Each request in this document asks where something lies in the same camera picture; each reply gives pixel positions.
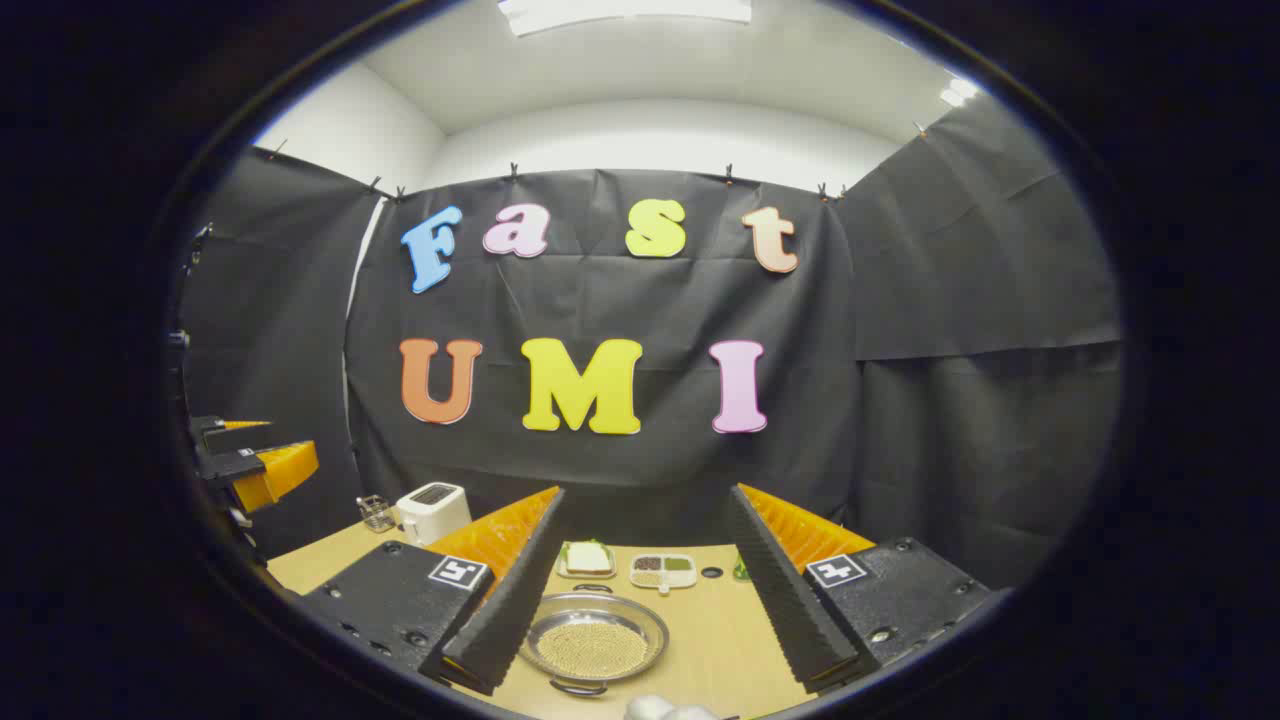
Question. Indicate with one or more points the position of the green drink bottle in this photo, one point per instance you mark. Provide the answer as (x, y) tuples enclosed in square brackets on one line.
[(741, 572)]

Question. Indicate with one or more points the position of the white divided bean tray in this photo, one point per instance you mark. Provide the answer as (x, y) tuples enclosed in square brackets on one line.
[(662, 572)]

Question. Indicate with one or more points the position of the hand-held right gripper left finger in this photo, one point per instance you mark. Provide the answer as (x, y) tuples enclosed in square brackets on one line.
[(500, 620)]

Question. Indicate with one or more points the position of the pale green plate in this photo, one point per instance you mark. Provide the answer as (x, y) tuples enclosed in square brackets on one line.
[(561, 570)]

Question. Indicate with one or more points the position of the pile of soybeans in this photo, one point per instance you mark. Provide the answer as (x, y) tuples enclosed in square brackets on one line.
[(592, 650)]

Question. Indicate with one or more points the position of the white cloth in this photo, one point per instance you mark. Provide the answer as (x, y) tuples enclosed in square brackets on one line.
[(665, 710)]

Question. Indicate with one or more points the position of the sandwich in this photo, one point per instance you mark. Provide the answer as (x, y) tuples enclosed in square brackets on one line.
[(588, 557)]

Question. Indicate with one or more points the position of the ceiling light panel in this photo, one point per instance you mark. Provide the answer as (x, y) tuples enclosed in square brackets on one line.
[(960, 92)]

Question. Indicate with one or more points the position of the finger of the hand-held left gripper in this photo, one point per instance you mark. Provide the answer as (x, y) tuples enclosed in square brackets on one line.
[(235, 465), (210, 432)]

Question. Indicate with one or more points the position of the white toaster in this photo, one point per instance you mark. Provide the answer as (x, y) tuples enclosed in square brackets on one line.
[(432, 515)]

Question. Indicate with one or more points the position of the stainless steel pot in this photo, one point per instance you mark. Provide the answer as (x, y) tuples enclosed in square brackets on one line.
[(545, 612)]

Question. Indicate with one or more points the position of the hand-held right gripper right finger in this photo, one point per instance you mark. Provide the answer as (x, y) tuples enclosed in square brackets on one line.
[(790, 600)]

